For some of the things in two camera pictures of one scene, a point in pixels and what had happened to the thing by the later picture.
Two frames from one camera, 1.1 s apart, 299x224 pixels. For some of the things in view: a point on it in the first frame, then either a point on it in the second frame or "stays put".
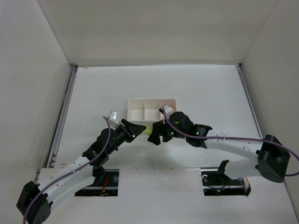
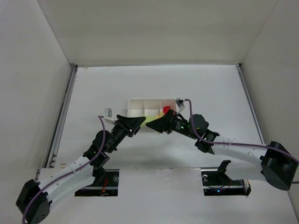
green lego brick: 148,130 to 148,118
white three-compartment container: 147,109 stays put
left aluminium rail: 55,142 stays put
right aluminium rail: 240,69 stays put
